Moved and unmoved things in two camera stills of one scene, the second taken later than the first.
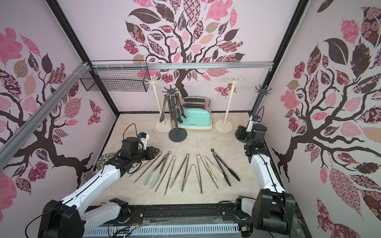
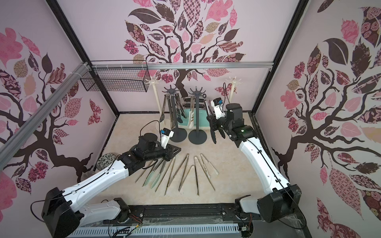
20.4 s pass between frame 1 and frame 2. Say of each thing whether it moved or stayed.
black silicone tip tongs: stayed
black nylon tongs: moved
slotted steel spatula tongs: stayed
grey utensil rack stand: stayed
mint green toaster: stayed
